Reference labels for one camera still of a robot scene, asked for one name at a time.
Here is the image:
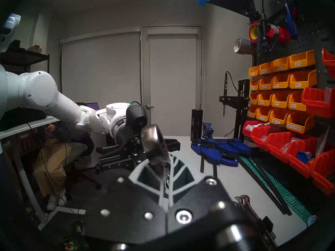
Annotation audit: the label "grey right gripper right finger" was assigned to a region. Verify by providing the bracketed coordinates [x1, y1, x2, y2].
[167, 155, 252, 238]

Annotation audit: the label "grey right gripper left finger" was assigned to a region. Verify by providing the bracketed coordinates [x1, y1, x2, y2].
[84, 159, 168, 243]

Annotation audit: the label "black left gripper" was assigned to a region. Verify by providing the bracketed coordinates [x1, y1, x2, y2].
[96, 125, 181, 172]

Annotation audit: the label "chrome ratcheting combination wrench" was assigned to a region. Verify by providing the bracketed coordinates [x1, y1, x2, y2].
[141, 124, 172, 192]
[234, 196, 258, 225]

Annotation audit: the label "longest chrome ratcheting wrench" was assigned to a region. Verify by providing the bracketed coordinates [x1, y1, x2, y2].
[240, 195, 265, 227]

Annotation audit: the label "black perforated cylinder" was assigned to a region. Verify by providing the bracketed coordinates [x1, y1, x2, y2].
[191, 109, 204, 143]

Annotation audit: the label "long blue bar clamp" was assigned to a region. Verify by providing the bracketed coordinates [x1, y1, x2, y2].
[217, 139, 288, 215]
[230, 138, 293, 216]

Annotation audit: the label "blue bench vise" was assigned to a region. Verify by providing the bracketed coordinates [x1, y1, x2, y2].
[202, 122, 214, 139]

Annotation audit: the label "grey door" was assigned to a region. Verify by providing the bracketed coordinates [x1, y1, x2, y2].
[141, 26, 202, 137]

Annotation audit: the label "black wrench holder rack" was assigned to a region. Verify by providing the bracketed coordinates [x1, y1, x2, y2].
[258, 215, 278, 251]

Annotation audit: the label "red plastic parts bin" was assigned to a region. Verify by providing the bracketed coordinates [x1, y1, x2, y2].
[285, 138, 321, 179]
[310, 149, 335, 197]
[250, 125, 272, 151]
[301, 87, 335, 119]
[242, 120, 262, 138]
[321, 48, 335, 78]
[267, 132, 295, 163]

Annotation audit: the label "green cutting mat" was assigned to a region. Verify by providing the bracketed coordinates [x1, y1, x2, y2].
[237, 155, 313, 225]

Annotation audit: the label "seated person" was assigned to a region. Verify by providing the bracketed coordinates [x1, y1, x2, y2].
[34, 121, 91, 211]

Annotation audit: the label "clear plastic parts bag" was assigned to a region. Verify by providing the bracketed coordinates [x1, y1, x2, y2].
[246, 122, 270, 130]
[281, 139, 300, 151]

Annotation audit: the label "white roller blind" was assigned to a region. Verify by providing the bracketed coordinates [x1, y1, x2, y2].
[59, 28, 142, 104]

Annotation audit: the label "black soldering press stand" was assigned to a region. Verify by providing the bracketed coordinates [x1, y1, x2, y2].
[219, 79, 251, 142]

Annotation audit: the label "black soldering iron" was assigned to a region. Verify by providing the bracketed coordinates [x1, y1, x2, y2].
[222, 71, 231, 117]

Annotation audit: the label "orange bin labelled M2.5-6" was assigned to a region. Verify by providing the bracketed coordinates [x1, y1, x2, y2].
[255, 107, 272, 122]

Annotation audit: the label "orange bin labelled M2.5-5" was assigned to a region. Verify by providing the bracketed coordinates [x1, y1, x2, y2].
[269, 109, 291, 125]

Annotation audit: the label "orange bin labelled M3-12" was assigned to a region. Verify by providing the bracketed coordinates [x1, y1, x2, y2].
[257, 92, 274, 106]

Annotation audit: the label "orange bin labelled M4-0.7X6 HEX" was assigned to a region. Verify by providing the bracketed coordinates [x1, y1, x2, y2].
[286, 111, 316, 134]

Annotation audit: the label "orange bin labelled M3-8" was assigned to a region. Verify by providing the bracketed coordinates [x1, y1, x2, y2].
[271, 90, 292, 108]

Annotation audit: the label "orange bin labelled M4X4X6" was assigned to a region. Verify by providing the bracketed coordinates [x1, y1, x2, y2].
[259, 77, 274, 90]

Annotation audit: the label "orange bin labelled M3-6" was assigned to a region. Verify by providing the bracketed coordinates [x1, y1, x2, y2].
[288, 90, 310, 111]

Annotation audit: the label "orange bin labelled M4-6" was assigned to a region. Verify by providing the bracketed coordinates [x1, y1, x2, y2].
[271, 73, 291, 89]

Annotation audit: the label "orange bin labelled M3X8 BAD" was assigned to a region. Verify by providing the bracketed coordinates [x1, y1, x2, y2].
[259, 62, 274, 76]

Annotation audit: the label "black shelf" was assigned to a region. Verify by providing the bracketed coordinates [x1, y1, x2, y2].
[0, 40, 50, 73]

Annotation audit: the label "orange bin labelled M3-4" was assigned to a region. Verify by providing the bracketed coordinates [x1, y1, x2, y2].
[289, 70, 317, 89]

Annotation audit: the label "red and yellow tape roll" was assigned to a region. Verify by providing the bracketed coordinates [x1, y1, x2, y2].
[249, 20, 261, 43]

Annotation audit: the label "black metal clamp tool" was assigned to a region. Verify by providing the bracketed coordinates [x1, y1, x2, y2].
[256, 0, 279, 56]

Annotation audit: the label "orange bin labelled M3X6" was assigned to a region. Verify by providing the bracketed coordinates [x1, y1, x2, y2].
[289, 50, 316, 69]

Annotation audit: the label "white robot head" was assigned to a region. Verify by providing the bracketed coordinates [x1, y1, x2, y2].
[0, 14, 21, 52]

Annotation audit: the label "dark grey pegboard tool panel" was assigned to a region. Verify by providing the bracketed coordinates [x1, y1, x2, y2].
[251, 0, 335, 138]

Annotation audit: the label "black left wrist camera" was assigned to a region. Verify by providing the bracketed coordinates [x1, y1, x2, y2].
[126, 105, 148, 129]

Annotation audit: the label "grey duct tape roll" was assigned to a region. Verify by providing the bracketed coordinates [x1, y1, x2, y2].
[234, 37, 255, 55]

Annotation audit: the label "blue handled pliers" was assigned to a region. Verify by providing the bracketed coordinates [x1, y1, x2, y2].
[284, 2, 299, 40]

